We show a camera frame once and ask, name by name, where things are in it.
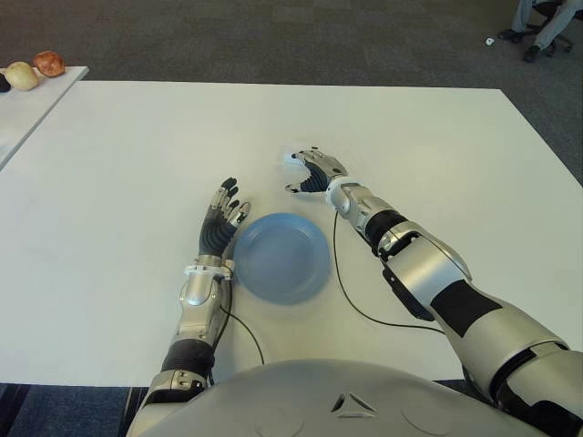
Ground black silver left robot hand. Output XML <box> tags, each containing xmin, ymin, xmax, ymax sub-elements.
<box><xmin>199</xmin><ymin>176</ymin><xmax>251</xmax><ymax>259</ymax></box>

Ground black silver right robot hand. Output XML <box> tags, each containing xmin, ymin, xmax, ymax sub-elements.
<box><xmin>282</xmin><ymin>145</ymin><xmax>350</xmax><ymax>199</ymax></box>

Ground white square charger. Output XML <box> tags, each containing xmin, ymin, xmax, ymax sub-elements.
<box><xmin>281</xmin><ymin>145</ymin><xmax>305</xmax><ymax>168</ymax></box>

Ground blue plastic plate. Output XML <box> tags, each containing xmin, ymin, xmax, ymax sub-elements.
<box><xmin>232</xmin><ymin>211</ymin><xmax>332</xmax><ymax>305</ymax></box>

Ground grey robot torso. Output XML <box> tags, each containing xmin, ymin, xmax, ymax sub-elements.
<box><xmin>122</xmin><ymin>359</ymin><xmax>547</xmax><ymax>437</ymax></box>

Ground white side table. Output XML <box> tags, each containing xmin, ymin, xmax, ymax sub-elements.
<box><xmin>0</xmin><ymin>66</ymin><xmax>89</xmax><ymax>172</ymax></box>

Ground red-brown round fruit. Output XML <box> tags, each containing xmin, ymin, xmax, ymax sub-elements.
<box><xmin>32</xmin><ymin>50</ymin><xmax>66</xmax><ymax>77</ymax></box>

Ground pale yellow round fruit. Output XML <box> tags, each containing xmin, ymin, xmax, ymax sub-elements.
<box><xmin>5</xmin><ymin>61</ymin><xmax>41</xmax><ymax>92</ymax></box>

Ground seated person in grey trousers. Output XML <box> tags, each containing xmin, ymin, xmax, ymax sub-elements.
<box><xmin>498</xmin><ymin>0</ymin><xmax>583</xmax><ymax>64</ymax></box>

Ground black office chair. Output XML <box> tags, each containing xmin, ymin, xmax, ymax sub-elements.
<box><xmin>532</xmin><ymin>0</ymin><xmax>575</xmax><ymax>58</ymax></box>

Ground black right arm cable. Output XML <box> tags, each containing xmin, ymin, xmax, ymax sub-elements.
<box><xmin>332</xmin><ymin>211</ymin><xmax>445</xmax><ymax>336</ymax></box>

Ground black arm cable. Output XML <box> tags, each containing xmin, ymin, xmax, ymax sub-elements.
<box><xmin>207</xmin><ymin>304</ymin><xmax>265</xmax><ymax>388</ymax></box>
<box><xmin>332</xmin><ymin>211</ymin><xmax>445</xmax><ymax>336</ymax></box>

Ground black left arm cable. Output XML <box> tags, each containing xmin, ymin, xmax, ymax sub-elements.
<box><xmin>207</xmin><ymin>304</ymin><xmax>265</xmax><ymax>388</ymax></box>

